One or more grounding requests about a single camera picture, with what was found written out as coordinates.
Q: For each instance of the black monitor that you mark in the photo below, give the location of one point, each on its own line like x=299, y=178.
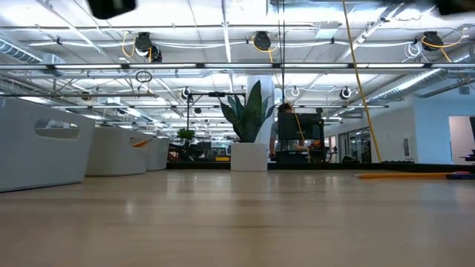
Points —
x=298, y=126

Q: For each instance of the person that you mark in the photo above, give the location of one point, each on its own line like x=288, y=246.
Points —
x=284, y=109

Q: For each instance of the grey plastic bin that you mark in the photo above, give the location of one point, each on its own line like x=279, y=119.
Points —
x=37, y=163
x=111, y=159
x=159, y=155

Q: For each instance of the small green background plant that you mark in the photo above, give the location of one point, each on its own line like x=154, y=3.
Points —
x=185, y=134

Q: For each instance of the green plant in white pot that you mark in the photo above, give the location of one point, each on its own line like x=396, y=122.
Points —
x=248, y=157

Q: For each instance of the dark blue pen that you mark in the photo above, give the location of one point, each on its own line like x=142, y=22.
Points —
x=462, y=177

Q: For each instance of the black metal table frame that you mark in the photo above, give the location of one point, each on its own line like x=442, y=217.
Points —
x=426, y=166

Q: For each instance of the orange pencil pink eraser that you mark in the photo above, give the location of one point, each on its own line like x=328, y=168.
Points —
x=401, y=175

